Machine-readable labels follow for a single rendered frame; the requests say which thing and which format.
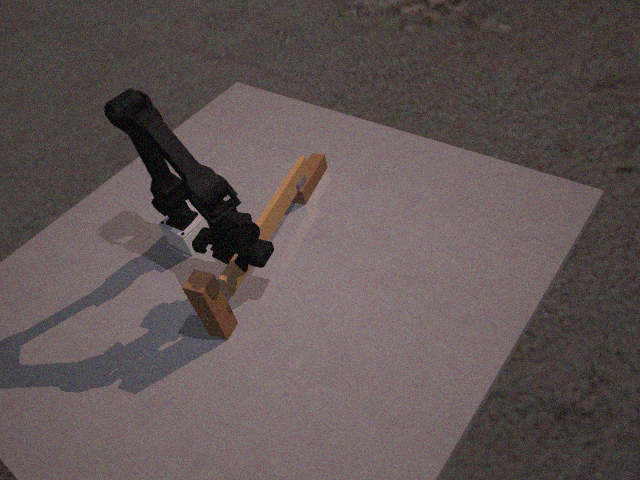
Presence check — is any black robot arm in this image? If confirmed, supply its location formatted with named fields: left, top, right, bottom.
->
left=104, top=88, right=260, bottom=249

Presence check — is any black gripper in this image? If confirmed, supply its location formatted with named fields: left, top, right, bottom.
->
left=192, top=227, right=274, bottom=272

